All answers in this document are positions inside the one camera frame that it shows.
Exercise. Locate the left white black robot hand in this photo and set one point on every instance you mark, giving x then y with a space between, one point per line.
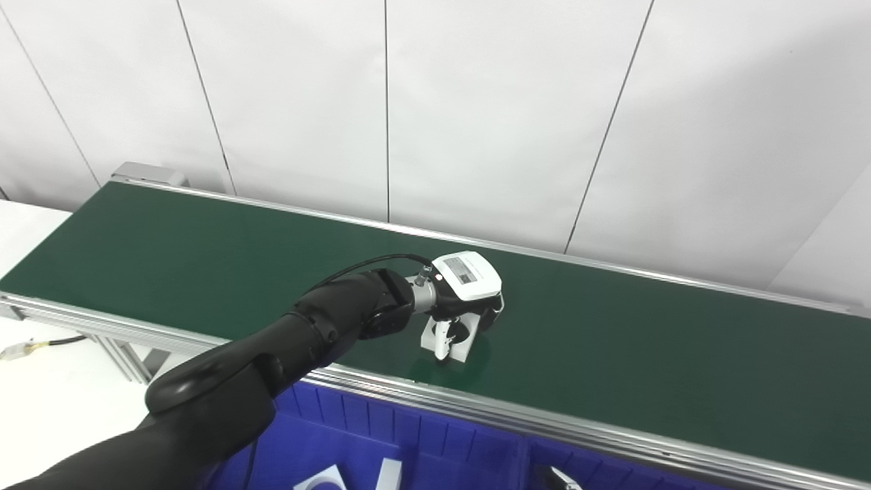
469 279

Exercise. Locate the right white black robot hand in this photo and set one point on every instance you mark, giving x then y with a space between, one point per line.
561 480

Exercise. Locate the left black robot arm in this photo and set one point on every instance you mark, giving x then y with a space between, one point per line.
272 361

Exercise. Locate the blue bin with black parts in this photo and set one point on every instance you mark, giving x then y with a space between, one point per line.
612 473

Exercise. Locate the green conveyor belt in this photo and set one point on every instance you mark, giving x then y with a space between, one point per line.
646 354

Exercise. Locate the blue bin with white parts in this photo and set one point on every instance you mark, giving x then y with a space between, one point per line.
381 425

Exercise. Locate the grey conveyor end housing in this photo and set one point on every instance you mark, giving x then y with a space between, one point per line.
146 173

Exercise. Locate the aluminium conveyor leg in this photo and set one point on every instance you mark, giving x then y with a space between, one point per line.
129 361

